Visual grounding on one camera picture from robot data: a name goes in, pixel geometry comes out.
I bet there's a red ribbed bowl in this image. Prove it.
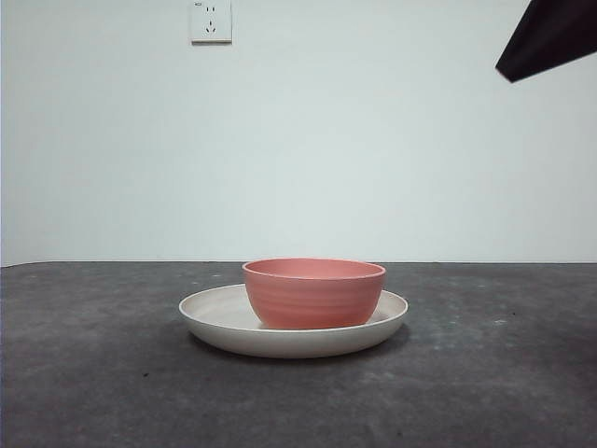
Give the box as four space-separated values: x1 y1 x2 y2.
242 257 387 329

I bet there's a white shallow plate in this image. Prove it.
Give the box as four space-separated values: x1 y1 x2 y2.
178 283 410 359

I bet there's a white wall socket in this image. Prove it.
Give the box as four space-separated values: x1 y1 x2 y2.
189 0 233 46

